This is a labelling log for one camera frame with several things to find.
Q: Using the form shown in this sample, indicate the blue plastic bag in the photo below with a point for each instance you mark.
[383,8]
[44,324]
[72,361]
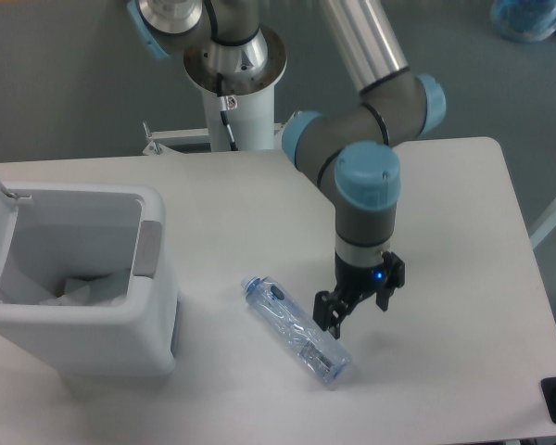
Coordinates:
[524,22]

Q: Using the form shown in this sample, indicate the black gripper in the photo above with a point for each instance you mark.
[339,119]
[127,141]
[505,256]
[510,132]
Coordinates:
[355,284]

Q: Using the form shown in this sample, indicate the clear plastic water bottle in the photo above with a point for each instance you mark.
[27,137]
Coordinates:
[317,350]

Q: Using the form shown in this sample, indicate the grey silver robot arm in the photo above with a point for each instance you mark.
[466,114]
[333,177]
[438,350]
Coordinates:
[350,159]

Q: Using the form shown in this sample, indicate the white pedestal base frame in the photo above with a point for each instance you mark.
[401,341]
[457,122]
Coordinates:
[189,141]

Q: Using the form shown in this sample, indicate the white trash can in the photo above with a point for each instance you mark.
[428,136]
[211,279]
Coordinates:
[87,231]

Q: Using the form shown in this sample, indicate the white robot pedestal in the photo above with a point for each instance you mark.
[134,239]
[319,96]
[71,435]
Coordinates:
[237,85]

